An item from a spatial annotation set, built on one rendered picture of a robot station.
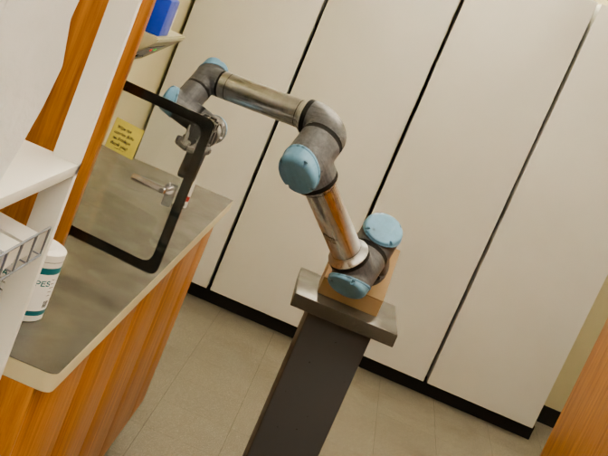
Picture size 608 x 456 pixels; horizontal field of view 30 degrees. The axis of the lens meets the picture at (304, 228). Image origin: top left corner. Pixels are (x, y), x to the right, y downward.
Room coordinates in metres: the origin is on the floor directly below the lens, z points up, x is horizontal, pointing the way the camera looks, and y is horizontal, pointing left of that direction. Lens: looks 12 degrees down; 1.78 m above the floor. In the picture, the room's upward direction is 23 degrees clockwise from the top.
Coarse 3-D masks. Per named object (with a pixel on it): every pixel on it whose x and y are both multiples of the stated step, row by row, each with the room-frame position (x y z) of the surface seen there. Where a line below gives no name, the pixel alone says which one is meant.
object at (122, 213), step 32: (128, 96) 2.63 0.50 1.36; (160, 96) 2.61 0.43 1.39; (160, 128) 2.61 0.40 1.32; (192, 128) 2.59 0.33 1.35; (96, 160) 2.63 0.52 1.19; (128, 160) 2.61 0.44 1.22; (160, 160) 2.60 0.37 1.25; (192, 160) 2.59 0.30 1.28; (96, 192) 2.62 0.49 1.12; (128, 192) 2.61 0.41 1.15; (96, 224) 2.62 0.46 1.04; (128, 224) 2.60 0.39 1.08; (160, 224) 2.59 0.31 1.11; (128, 256) 2.60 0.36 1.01; (160, 256) 2.59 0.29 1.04
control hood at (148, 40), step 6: (144, 36) 2.64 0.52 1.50; (150, 36) 2.64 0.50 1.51; (156, 36) 2.65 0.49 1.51; (162, 36) 2.71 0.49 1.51; (168, 36) 2.77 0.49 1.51; (174, 36) 2.82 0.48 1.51; (180, 36) 2.90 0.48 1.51; (144, 42) 2.64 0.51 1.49; (150, 42) 2.64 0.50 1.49; (156, 42) 2.64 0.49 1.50; (162, 42) 2.70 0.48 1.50; (168, 42) 2.79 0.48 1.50; (174, 42) 2.87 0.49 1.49; (138, 48) 2.64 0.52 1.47; (144, 48) 2.65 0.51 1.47; (162, 48) 2.92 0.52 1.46
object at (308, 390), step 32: (320, 320) 3.21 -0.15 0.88; (288, 352) 3.33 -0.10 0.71; (320, 352) 3.21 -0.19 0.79; (352, 352) 3.21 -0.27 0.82; (288, 384) 3.21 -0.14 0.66; (320, 384) 3.21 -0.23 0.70; (288, 416) 3.21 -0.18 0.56; (320, 416) 3.21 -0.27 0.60; (256, 448) 3.21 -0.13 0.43; (288, 448) 3.21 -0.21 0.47; (320, 448) 3.21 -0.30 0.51
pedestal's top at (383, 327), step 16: (304, 272) 3.41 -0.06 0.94; (304, 288) 3.23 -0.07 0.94; (304, 304) 3.14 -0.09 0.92; (320, 304) 3.15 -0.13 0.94; (336, 304) 3.20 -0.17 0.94; (384, 304) 3.43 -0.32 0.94; (336, 320) 3.15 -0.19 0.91; (352, 320) 3.15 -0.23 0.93; (368, 320) 3.18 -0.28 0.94; (384, 320) 3.25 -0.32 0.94; (368, 336) 3.15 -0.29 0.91; (384, 336) 3.15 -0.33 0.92
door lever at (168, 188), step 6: (132, 174) 2.56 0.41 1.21; (138, 180) 2.55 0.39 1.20; (144, 180) 2.55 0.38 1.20; (150, 180) 2.56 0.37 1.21; (150, 186) 2.55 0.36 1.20; (156, 186) 2.55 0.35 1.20; (162, 186) 2.55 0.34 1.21; (168, 186) 2.58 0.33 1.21; (162, 192) 2.54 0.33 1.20; (168, 192) 2.59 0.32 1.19
